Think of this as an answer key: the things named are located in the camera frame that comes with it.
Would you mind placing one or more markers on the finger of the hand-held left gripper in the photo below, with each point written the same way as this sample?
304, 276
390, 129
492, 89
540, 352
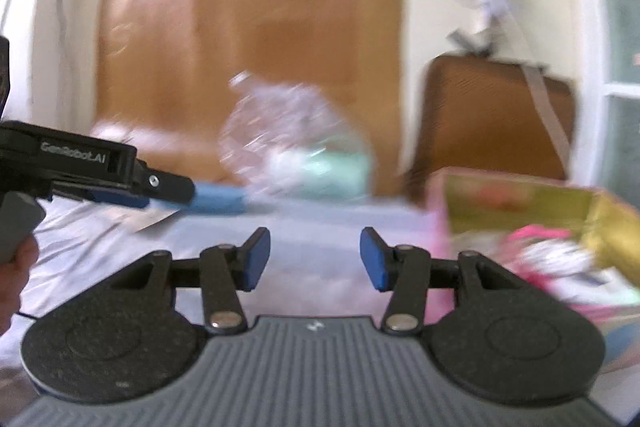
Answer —
167, 184

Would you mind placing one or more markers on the white bed sheet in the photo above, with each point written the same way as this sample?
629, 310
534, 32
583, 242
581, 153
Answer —
310, 222

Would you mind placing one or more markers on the clear plastic bag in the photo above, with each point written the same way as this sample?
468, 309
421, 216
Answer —
280, 127

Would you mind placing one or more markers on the pink cloth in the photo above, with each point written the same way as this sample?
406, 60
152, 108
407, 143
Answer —
540, 234

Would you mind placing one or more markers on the small cardboard box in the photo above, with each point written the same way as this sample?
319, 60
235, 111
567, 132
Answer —
490, 122

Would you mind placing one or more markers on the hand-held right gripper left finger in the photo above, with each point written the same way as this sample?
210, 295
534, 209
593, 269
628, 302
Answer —
255, 259

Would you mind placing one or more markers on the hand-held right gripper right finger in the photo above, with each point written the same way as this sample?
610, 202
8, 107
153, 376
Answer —
374, 259

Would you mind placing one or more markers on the person's left hand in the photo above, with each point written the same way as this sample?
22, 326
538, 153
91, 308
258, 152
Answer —
17, 287

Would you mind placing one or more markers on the frosted glass window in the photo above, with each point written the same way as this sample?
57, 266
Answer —
620, 32

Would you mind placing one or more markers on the mint green packet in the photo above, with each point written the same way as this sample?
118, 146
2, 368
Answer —
340, 172

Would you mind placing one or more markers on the white printed cloth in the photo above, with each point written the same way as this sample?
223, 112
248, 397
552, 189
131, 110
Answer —
560, 262

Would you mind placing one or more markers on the pink tin box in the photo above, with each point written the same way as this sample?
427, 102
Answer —
615, 222

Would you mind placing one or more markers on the large cardboard sheet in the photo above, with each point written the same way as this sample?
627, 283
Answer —
250, 37

